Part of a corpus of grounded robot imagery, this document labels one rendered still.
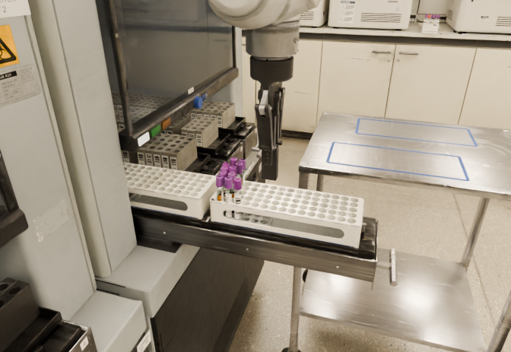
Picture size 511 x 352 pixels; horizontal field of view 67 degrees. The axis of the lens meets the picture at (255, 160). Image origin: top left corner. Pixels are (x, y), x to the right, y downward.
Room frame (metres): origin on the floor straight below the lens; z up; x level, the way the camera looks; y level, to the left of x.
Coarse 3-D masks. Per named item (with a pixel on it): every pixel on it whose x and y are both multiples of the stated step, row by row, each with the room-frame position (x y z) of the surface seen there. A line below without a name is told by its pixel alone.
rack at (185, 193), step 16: (128, 176) 0.75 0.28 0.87; (144, 176) 0.75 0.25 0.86; (160, 176) 0.75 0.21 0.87; (176, 176) 0.76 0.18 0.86; (192, 176) 0.76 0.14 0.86; (208, 176) 0.75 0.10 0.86; (144, 192) 0.69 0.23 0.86; (160, 192) 0.68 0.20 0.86; (176, 192) 0.69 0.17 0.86; (192, 192) 0.68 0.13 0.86; (208, 192) 0.70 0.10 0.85; (160, 208) 0.68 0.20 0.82; (176, 208) 0.71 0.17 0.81; (192, 208) 0.66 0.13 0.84
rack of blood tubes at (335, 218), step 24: (216, 192) 0.68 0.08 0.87; (264, 192) 0.70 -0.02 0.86; (288, 192) 0.68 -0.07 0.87; (312, 192) 0.68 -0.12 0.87; (216, 216) 0.64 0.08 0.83; (264, 216) 0.65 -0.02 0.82; (288, 216) 0.60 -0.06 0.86; (312, 216) 0.61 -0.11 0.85; (336, 216) 0.60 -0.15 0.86; (360, 216) 0.60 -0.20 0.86; (336, 240) 0.58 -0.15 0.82
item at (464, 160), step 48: (336, 144) 1.03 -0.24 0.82; (384, 144) 1.03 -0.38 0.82; (432, 144) 1.03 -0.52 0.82; (480, 144) 1.03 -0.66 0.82; (480, 192) 0.77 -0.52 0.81; (336, 288) 1.00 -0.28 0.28; (384, 288) 1.00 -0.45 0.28; (432, 288) 1.00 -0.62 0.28; (432, 336) 0.81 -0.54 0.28; (480, 336) 0.81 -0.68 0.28
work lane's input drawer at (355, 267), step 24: (144, 216) 0.69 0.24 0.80; (168, 216) 0.67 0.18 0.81; (168, 240) 0.66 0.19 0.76; (192, 240) 0.64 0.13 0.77; (216, 240) 0.63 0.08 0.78; (240, 240) 0.61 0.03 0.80; (264, 240) 0.60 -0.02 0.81; (288, 240) 0.60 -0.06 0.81; (312, 240) 0.58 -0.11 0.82; (360, 240) 0.58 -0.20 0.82; (288, 264) 0.58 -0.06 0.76; (312, 264) 0.57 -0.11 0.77; (336, 264) 0.56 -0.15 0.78; (360, 264) 0.55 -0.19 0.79; (384, 264) 0.59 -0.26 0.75
